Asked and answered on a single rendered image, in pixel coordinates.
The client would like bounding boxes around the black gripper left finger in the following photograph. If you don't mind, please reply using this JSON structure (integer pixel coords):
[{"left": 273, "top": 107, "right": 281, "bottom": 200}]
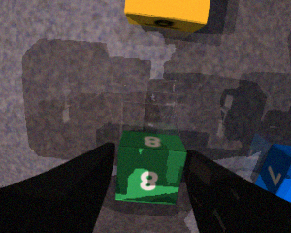
[{"left": 0, "top": 143, "right": 114, "bottom": 233}]

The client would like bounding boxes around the blue block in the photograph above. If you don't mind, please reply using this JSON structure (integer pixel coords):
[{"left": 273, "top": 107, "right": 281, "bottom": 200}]
[{"left": 255, "top": 144, "right": 291, "bottom": 203}]

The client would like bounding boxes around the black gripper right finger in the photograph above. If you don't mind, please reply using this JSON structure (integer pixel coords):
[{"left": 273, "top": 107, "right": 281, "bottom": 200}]
[{"left": 183, "top": 150, "right": 291, "bottom": 233}]

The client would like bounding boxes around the green block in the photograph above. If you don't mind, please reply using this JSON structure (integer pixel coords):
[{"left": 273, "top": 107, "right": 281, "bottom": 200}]
[{"left": 115, "top": 131, "right": 187, "bottom": 205}]

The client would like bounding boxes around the yellow digit block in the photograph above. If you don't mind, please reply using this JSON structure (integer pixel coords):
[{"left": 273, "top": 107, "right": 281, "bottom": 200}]
[{"left": 125, "top": 0, "right": 210, "bottom": 34}]

